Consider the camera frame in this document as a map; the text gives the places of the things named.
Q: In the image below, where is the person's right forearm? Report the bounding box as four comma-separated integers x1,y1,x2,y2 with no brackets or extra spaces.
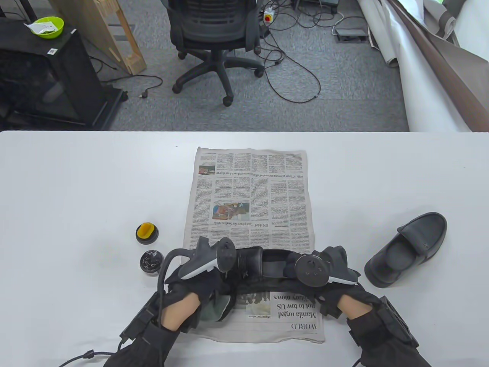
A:
346,302,432,367

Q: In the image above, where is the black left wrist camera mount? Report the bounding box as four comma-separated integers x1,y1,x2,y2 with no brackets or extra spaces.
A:
120,291,162,341

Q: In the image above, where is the brown rolled sheet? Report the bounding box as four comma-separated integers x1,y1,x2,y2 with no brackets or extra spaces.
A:
388,0,489,132

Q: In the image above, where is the person's left forearm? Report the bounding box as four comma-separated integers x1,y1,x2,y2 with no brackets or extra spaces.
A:
103,296,202,367

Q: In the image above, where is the black cable with plug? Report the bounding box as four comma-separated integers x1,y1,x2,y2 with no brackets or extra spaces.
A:
100,75,164,99

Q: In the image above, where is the black office chair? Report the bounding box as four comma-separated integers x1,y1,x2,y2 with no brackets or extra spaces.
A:
167,0,265,107

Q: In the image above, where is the grey hand controller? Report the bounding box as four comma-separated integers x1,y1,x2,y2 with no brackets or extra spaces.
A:
158,236,236,293
295,247,362,287

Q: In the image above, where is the person's left hand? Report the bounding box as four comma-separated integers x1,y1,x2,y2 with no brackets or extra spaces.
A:
165,264,238,333

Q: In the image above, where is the white rolled sheet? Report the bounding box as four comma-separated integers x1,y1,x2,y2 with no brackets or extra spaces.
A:
357,0,474,132

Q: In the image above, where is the long black floor cable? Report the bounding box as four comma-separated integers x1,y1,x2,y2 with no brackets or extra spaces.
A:
264,23,321,104

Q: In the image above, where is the black metal post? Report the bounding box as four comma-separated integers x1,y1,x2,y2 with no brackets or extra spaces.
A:
17,0,39,21

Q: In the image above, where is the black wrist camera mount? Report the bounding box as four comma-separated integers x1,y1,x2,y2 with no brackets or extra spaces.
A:
378,296,421,346
120,291,162,341

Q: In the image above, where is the grey floor box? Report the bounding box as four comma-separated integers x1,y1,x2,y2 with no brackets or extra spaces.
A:
335,28,369,43

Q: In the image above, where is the black cabinet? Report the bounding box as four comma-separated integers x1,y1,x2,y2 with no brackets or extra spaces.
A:
0,17,128,130

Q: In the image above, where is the black leather shoe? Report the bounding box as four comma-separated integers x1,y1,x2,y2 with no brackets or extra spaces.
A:
225,247,306,296
364,212,447,288

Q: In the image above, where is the grey fabric sheet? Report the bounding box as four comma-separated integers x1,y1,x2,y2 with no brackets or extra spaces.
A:
420,0,468,41

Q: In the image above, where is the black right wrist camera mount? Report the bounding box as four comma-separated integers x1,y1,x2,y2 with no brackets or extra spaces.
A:
378,296,421,346

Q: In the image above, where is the wooden frame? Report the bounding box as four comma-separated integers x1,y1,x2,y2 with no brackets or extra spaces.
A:
50,0,147,75

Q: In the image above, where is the green bowl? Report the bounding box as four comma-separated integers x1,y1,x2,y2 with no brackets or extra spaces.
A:
29,16,65,39

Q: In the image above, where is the person's right hand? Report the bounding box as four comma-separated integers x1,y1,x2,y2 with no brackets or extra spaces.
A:
283,247,383,318

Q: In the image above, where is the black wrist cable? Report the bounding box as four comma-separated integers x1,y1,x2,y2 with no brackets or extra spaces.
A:
57,349,123,367

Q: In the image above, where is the printed newspaper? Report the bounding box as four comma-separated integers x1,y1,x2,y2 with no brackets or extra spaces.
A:
183,147,326,343

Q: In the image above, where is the white grey polishing cloth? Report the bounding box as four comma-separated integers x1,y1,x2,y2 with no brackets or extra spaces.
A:
200,292,234,323

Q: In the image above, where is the black shoe polish tin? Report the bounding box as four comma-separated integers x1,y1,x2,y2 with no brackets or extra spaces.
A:
140,250,165,274

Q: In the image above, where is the white paper packet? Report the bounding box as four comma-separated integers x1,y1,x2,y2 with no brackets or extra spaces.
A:
24,21,57,36

